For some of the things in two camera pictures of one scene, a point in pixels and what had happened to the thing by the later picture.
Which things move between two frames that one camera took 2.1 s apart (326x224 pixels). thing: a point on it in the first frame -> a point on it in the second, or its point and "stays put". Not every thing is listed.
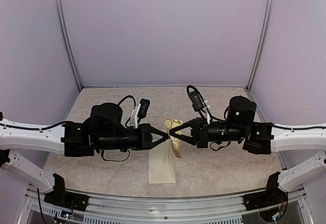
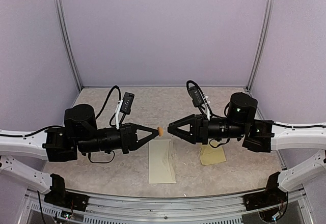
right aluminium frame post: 264,35 stays put
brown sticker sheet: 170,123 -> 209,155
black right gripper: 201,142 stays put
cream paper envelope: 161,163 stays put
